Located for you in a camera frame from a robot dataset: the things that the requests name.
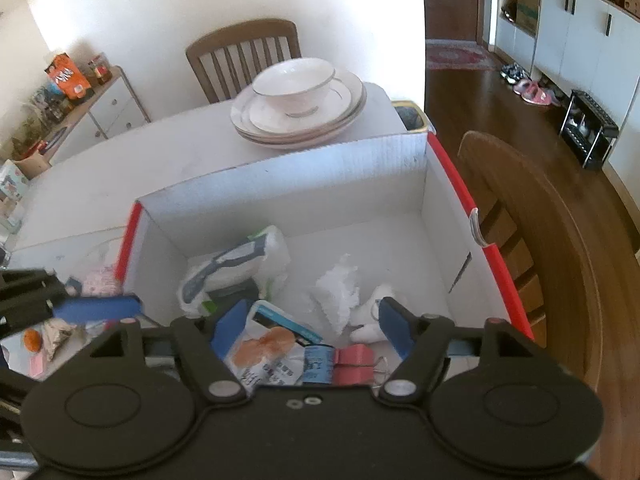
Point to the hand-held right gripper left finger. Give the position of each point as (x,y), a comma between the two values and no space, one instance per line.
(227,330)

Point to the yellow rim trash bin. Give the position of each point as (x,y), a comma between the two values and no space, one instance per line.
(412,115)

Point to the brown cardboard box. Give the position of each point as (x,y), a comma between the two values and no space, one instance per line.
(527,7)

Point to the clear plastic wrap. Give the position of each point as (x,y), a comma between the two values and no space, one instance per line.
(337,290)

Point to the white side cabinet wooden top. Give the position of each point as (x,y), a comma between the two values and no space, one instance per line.
(107,110)

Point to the pink slippers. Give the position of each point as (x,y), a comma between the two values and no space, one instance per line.
(537,94)

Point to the wet wipes pack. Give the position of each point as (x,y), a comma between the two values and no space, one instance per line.
(235,260)

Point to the white marble desktop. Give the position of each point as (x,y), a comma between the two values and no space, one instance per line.
(175,145)

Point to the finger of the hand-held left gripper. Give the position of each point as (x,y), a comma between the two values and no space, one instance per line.
(97,308)
(10,390)

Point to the light wooden box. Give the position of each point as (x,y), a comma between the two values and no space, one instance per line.
(27,165)

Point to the dark sneakers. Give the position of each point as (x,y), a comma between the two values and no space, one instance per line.
(512,72)

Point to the brown wooden curved-back chair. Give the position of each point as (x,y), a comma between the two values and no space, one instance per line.
(550,240)

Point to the black metal shoe rack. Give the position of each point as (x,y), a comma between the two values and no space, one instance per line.
(592,127)

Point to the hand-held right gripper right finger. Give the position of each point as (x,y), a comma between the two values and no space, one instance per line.
(395,327)

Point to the red patterned rug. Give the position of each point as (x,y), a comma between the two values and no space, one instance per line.
(457,56)

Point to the white printed cup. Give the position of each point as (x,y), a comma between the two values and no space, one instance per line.
(12,182)

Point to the small orange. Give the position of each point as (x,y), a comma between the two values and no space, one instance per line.
(31,340)

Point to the red cardboard box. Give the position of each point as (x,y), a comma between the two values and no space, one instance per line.
(300,195)

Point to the dark brown wooden door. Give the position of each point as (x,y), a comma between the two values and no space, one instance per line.
(450,0)

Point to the orange snack bag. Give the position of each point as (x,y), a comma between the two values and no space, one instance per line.
(70,77)

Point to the brown wooden slat-back chair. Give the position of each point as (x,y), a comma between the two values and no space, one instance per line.
(240,55)

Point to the clear glass jar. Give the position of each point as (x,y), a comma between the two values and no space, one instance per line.
(47,102)

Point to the pink sticky note pad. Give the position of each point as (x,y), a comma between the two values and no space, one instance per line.
(37,366)

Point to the white wall cabinet unit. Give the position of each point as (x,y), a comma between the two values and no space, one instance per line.
(580,25)

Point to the small dark bottle blue label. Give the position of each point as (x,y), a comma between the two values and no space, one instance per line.
(317,365)

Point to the gold foil snack packet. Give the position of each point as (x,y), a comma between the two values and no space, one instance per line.
(57,337)

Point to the white packet orange print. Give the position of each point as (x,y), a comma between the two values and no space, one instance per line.
(270,345)

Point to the white porcelain bowl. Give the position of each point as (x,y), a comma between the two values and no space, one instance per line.
(292,85)

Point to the pink binder clip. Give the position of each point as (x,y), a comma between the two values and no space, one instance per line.
(352,365)

